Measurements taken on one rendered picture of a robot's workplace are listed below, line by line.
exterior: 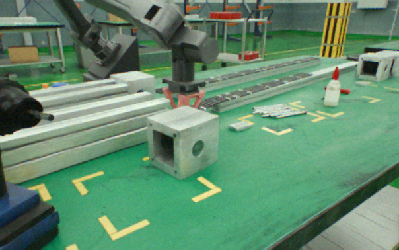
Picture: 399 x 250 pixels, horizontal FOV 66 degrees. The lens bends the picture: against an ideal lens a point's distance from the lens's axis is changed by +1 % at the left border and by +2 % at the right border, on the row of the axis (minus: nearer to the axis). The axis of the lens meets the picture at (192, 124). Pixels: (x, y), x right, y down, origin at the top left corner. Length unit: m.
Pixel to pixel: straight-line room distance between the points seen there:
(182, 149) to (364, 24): 12.07
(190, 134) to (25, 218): 0.26
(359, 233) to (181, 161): 1.04
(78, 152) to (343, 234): 1.10
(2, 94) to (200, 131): 0.31
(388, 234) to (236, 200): 1.06
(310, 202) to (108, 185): 0.33
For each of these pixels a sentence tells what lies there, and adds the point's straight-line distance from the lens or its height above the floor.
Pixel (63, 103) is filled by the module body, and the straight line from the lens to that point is 0.79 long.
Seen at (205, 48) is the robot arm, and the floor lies 0.98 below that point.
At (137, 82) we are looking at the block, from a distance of 0.86.
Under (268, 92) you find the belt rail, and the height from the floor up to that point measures 0.79.
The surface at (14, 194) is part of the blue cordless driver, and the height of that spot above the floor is 0.85.
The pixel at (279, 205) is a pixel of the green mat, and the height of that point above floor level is 0.78.
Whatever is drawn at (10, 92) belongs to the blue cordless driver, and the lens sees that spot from 0.33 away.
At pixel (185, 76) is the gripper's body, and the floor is 0.91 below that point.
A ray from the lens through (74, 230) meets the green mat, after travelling 0.46.
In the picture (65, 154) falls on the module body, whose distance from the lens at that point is 0.60.
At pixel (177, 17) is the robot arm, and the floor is 1.04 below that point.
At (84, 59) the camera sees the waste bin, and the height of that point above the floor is 0.16.
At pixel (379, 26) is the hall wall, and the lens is 12.27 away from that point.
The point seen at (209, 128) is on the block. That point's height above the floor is 0.86.
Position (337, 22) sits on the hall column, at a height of 0.73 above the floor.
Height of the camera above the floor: 1.06
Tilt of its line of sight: 22 degrees down
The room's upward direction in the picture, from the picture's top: straight up
